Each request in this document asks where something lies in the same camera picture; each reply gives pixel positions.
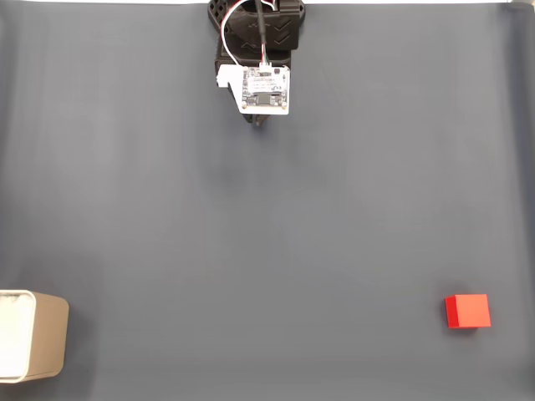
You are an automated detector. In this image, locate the red cube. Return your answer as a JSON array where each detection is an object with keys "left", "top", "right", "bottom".
[{"left": 444, "top": 293, "right": 492, "bottom": 330}]

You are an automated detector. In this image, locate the beige box with white inside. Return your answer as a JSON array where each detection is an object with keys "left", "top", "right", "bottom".
[{"left": 0, "top": 289, "right": 70, "bottom": 384}]

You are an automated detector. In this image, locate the dark grey table mat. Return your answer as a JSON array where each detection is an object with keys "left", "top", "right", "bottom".
[{"left": 0, "top": 3, "right": 535, "bottom": 401}]

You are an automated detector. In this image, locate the white wrist camera board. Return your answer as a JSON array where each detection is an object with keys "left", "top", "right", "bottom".
[{"left": 217, "top": 63, "right": 291, "bottom": 116}]

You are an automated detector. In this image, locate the black camera cable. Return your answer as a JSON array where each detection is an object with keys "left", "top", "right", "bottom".
[{"left": 254, "top": 0, "right": 270, "bottom": 64}]

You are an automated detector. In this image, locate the white looping servo cable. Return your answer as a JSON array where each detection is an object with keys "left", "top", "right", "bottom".
[{"left": 219, "top": 0, "right": 252, "bottom": 67}]

